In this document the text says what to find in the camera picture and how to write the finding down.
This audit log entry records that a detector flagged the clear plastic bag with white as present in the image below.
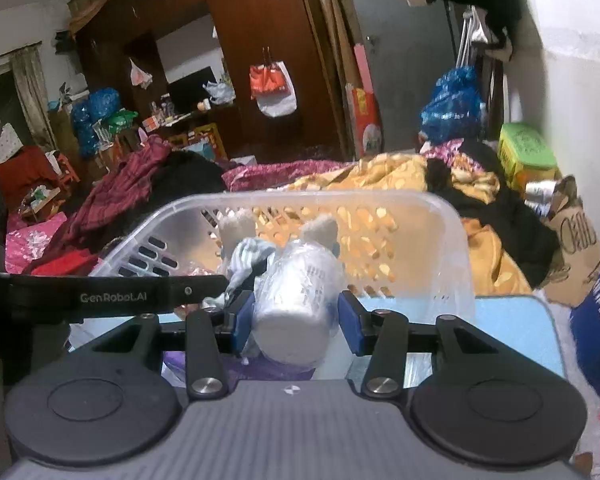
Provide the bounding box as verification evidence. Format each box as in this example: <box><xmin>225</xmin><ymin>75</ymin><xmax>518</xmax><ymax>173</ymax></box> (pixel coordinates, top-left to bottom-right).
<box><xmin>251</xmin><ymin>240</ymin><xmax>347</xmax><ymax>370</ymax></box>

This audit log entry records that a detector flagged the clear plastic perforated basket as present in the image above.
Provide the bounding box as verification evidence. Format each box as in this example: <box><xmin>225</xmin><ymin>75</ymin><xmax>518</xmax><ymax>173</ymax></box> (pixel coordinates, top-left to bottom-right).
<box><xmin>92</xmin><ymin>191</ymin><xmax>475</xmax><ymax>323</ymax></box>

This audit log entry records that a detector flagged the yellow patterned blanket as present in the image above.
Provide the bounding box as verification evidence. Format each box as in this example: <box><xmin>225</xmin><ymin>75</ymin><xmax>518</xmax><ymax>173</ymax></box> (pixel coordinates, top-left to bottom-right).
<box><xmin>279</xmin><ymin>152</ymin><xmax>537</xmax><ymax>296</ymax></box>

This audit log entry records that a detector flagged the pink floral bedsheet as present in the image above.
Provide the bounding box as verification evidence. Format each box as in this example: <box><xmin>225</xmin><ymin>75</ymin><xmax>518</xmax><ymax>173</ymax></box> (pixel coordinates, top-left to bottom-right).
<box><xmin>222</xmin><ymin>159</ymin><xmax>348</xmax><ymax>192</ymax></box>

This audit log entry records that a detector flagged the maroon plaid cloth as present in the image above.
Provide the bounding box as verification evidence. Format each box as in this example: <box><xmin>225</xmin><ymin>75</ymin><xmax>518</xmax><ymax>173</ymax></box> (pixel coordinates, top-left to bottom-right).
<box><xmin>60</xmin><ymin>134</ymin><xmax>172</xmax><ymax>249</ymax></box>

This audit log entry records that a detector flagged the blue plastic bag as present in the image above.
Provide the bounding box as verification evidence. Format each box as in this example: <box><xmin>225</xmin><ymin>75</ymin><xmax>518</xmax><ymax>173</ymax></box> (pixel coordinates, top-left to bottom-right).
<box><xmin>420</xmin><ymin>66</ymin><xmax>483</xmax><ymax>145</ymax></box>

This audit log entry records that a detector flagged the brown paper bag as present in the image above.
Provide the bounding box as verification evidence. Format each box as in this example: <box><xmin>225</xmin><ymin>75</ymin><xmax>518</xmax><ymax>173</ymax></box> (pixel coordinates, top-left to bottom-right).
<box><xmin>543</xmin><ymin>176</ymin><xmax>600</xmax><ymax>308</ymax></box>

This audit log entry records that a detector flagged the green plastic box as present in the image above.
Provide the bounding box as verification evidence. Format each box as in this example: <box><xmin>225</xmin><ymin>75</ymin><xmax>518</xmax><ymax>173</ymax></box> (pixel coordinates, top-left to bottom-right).
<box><xmin>498</xmin><ymin>122</ymin><xmax>559</xmax><ymax>193</ymax></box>

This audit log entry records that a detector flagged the orange white hanging bag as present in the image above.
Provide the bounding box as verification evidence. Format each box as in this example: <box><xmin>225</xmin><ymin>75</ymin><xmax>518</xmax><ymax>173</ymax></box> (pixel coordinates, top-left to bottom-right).
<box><xmin>249</xmin><ymin>47</ymin><xmax>298</xmax><ymax>118</ymax></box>

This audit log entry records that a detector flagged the grey metal door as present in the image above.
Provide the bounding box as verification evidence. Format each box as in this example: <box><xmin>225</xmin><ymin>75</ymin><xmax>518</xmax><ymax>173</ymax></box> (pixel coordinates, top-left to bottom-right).
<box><xmin>352</xmin><ymin>0</ymin><xmax>455</xmax><ymax>152</ymax></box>

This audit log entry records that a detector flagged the dark red wooden wardrobe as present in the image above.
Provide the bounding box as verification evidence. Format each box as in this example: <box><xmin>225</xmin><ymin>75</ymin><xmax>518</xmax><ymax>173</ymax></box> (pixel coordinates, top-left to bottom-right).
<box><xmin>76</xmin><ymin>0</ymin><xmax>346</xmax><ymax>162</ymax></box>

